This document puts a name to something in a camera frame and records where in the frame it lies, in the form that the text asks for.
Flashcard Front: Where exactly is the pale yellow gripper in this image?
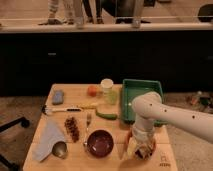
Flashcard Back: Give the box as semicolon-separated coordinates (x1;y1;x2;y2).
121;130;156;160

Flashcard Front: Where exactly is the wooden block eraser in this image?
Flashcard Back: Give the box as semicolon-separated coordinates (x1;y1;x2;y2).
135;146;152;159

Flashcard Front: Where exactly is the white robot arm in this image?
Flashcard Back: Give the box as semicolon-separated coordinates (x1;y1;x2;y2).
126;91;213;159

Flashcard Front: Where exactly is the purple bowl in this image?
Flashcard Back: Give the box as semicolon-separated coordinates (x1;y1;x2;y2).
87;130;114;158

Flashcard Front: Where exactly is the silver fork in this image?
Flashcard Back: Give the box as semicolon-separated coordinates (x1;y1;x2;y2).
83;113;92;147

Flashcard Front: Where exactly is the green plastic tray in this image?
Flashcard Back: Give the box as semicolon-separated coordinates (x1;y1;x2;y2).
121;79;163;124

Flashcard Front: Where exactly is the clear cup with white lid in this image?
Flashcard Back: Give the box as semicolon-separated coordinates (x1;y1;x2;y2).
100;78;118;105

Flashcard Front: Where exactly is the yellow banana toy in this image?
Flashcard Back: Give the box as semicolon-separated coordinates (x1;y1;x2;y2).
78;103;99;109

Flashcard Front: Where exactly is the orange tomato toy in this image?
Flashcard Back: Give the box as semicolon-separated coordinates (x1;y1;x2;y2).
87;85;98;97

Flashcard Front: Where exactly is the grey cloth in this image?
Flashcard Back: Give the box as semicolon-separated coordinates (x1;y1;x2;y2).
32;120;66;162

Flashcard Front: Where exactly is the blue sponge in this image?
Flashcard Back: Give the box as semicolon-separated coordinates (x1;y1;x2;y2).
52;90;64;105

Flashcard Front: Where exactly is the black cabinet counter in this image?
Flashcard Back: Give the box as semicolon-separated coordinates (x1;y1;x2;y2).
0;26;213;96

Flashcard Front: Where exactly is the black office chair base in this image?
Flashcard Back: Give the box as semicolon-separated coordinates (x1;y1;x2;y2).
0;117;30;171

